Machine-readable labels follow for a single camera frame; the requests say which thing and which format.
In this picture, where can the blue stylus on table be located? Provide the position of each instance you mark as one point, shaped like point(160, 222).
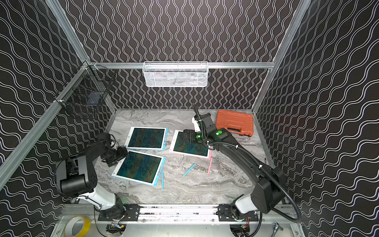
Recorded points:
point(189, 170)

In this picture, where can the pink stylus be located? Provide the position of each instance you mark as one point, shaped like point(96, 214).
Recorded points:
point(210, 166)

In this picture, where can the blue stylus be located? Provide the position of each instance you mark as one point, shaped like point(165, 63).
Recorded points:
point(189, 170)
point(162, 179)

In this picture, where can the black wire basket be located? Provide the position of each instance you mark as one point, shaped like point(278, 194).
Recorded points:
point(89, 96)

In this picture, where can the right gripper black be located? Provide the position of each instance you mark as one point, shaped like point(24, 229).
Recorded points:
point(192, 136)

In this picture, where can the yellow tape roll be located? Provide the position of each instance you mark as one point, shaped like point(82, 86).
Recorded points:
point(78, 226)

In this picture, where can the white wire basket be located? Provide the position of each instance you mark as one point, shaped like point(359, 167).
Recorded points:
point(175, 73)

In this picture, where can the pink writing tablet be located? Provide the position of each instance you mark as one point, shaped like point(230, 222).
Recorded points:
point(178, 146)

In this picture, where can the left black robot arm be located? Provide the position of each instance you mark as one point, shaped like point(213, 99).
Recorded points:
point(76, 176)

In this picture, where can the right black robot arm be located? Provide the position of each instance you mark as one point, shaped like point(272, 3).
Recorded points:
point(269, 182)

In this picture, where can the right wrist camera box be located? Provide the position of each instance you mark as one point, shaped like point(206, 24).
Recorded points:
point(204, 123)

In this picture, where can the blue tablet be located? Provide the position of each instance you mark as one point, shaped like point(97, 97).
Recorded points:
point(140, 167)
point(147, 138)

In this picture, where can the orange plastic tool case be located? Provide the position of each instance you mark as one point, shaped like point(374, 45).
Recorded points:
point(235, 122)

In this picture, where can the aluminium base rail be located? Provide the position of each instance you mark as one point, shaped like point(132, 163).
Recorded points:
point(184, 214)

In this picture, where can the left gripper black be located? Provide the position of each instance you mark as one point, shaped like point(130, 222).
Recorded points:
point(117, 152)

